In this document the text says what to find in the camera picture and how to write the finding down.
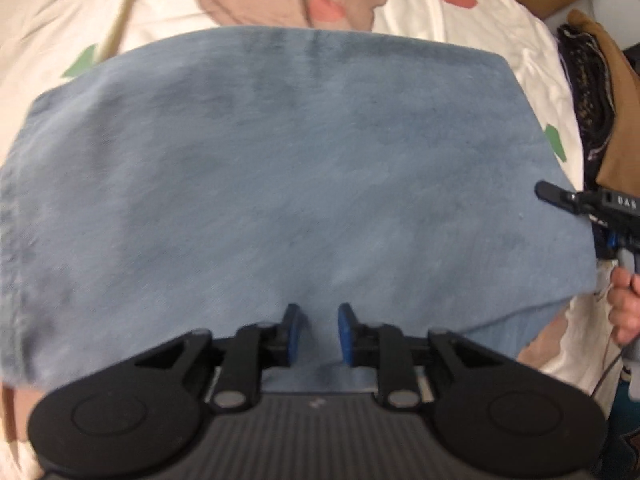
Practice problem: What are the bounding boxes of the teal cloth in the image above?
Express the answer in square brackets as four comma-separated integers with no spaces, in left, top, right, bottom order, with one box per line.
[606,370,640,480]

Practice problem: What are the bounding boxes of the dark cable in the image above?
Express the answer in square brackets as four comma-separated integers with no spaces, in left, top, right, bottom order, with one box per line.
[591,342,627,398]

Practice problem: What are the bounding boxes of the black patterned cloth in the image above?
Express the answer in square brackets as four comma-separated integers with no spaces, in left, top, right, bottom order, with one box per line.
[556,21,623,188]

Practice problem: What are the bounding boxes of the light blue denim jeans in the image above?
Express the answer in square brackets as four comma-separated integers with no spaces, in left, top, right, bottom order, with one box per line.
[0,25,613,396]

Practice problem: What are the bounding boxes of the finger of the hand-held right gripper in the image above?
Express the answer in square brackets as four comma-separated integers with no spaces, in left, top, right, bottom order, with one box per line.
[534,181,585,217]

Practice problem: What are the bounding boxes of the cream printed bedsheet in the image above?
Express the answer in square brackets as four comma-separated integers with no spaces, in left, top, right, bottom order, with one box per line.
[0,0,626,480]

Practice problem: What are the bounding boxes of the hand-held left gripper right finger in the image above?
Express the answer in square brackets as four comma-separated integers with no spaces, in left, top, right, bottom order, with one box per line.
[338,303,519,412]

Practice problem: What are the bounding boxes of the person's right hand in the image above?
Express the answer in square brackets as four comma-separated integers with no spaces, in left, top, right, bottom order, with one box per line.
[606,266,640,362]

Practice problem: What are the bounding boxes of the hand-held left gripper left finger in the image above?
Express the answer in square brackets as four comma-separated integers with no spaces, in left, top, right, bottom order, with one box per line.
[135,303,305,414]

